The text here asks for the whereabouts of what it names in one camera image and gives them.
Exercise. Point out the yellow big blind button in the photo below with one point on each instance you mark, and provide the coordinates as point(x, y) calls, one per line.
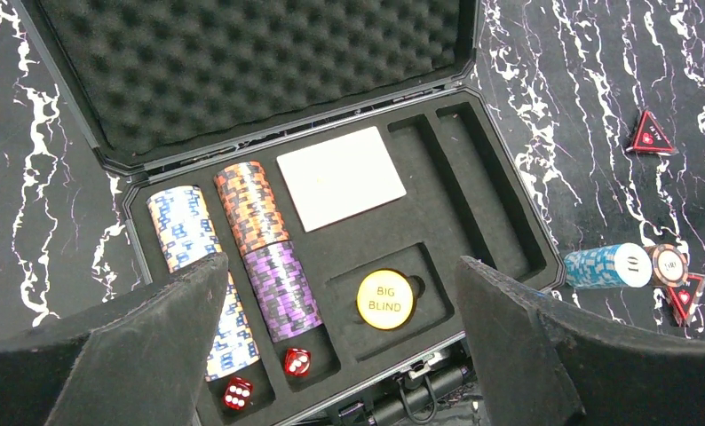
point(385, 299)

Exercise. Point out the red die left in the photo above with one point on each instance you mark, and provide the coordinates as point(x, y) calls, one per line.
point(238, 393)

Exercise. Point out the orange-purple chip stack in case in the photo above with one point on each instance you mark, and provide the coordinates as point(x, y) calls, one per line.
point(276, 274)

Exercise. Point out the red triangle dealer button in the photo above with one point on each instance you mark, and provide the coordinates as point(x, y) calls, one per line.
point(685, 298)

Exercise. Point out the brown poker chip stack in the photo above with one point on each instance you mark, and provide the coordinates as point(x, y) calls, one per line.
point(669, 266)

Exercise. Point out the red playing card deck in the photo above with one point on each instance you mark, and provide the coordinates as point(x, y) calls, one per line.
point(340, 178)

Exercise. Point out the red die right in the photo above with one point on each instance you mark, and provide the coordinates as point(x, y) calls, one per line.
point(297, 362)

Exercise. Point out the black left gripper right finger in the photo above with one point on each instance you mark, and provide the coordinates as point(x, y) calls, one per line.
point(541, 361)

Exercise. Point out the black foam-lined poker case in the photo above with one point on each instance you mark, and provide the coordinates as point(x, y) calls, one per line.
point(465, 197)

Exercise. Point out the red die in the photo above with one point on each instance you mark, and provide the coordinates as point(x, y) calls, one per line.
point(297, 362)
point(238, 393)

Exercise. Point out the blue poker chip stack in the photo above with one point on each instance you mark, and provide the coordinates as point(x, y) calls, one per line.
point(625, 265)

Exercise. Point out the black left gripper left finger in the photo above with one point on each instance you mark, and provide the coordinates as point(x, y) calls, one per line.
point(139, 359)

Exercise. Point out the white-blue chip stack in case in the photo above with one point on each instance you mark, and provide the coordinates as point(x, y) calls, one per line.
point(187, 237)

